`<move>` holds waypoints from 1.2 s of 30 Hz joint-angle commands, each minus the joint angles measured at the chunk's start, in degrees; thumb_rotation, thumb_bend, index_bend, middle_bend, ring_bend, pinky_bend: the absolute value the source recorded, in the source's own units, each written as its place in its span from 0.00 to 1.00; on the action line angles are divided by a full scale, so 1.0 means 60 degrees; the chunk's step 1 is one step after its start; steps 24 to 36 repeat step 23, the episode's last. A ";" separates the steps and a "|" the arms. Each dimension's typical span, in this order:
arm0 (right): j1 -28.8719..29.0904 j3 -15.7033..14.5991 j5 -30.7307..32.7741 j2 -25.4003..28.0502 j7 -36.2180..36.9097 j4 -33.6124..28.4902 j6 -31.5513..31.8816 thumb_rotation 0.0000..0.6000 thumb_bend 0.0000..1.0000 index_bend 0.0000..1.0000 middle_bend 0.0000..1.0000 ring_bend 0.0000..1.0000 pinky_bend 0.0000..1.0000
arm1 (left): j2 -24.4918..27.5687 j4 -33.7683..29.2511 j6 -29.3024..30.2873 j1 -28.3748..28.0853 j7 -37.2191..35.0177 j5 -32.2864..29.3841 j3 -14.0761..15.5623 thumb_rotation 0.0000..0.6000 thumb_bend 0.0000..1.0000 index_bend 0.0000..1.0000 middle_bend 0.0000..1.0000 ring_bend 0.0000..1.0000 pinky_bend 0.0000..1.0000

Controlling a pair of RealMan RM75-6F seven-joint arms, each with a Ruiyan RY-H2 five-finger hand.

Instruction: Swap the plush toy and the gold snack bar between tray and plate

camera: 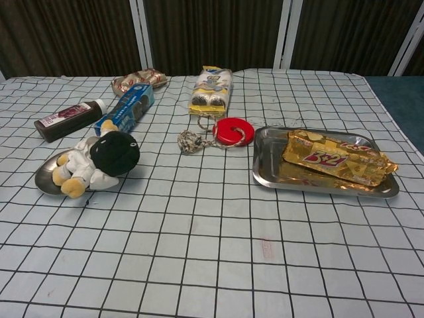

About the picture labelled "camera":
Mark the black and white plush toy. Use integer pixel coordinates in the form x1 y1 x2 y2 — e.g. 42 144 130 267
52 119 142 199

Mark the gold foil biscuit pack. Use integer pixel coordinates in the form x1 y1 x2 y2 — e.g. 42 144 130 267
281 129 399 187

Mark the red plastic disc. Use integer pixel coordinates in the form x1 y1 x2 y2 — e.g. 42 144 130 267
213 117 256 149

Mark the rectangular steel tray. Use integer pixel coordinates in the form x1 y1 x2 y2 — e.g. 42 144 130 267
252 127 401 198

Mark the white yellow cookie pack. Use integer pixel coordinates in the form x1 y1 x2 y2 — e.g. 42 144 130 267
187 65 234 117

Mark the white black checkered tablecloth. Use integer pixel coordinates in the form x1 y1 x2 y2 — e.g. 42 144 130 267
0 68 424 318

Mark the blue cookie box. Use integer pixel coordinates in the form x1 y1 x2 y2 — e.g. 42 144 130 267
93 83 156 136

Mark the brown silver snack wrapper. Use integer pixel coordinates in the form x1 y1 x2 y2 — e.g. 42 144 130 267
111 68 168 98

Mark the dark juice bottle white cap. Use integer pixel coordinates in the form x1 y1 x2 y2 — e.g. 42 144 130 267
33 99 107 144

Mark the round steel plate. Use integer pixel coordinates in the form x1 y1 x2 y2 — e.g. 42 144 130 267
34 148 97 197

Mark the dark screen panel white frame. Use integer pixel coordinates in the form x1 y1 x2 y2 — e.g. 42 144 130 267
402 29 424 77
140 0 289 76
281 0 420 77
0 0 146 80

